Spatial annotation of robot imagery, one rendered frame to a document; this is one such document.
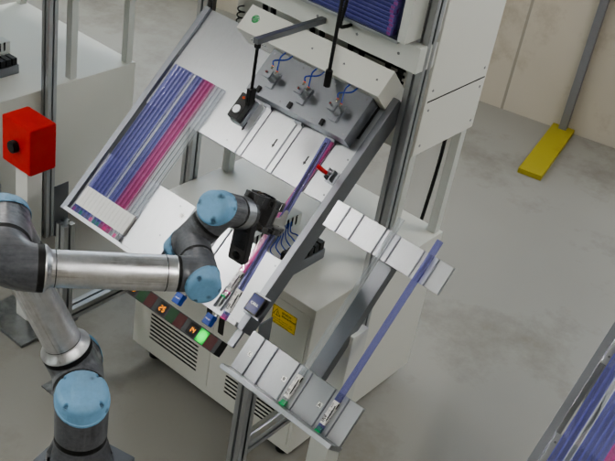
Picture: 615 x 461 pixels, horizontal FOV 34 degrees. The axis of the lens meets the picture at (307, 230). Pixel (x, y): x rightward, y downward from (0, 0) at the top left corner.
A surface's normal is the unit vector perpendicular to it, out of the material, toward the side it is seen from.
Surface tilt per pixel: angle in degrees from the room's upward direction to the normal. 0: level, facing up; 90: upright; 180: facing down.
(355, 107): 44
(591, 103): 90
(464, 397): 0
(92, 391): 7
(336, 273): 0
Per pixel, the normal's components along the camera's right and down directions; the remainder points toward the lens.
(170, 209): -0.33, -0.35
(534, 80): -0.46, 0.43
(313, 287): 0.15, -0.83
